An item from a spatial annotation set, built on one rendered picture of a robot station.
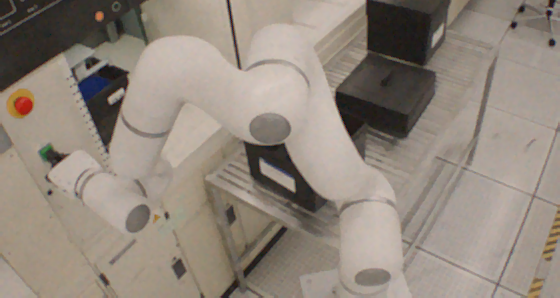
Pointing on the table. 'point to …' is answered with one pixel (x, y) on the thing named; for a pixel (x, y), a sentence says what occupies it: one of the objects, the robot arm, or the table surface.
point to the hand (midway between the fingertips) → (54, 157)
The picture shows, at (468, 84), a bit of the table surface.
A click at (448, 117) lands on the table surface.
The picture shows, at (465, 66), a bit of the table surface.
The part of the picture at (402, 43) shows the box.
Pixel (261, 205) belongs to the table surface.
